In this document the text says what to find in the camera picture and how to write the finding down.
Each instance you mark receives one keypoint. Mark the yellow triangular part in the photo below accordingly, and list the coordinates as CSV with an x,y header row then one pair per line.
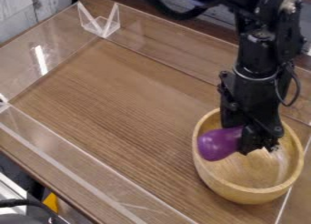
x,y
51,202

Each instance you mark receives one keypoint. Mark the clear acrylic corner bracket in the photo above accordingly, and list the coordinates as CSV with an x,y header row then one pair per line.
x,y
100,26

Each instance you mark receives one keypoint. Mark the brown wooden bowl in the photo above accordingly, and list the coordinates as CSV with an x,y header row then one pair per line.
x,y
251,179

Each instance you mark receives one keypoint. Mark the purple toy eggplant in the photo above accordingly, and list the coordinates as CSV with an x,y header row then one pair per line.
x,y
219,143

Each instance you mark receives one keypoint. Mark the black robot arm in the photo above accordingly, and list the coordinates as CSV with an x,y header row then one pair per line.
x,y
267,27

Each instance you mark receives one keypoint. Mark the clear acrylic tray wall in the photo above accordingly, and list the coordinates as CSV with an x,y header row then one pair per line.
x,y
97,114

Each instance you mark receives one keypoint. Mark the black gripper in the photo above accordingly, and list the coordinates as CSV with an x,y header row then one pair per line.
x,y
251,97

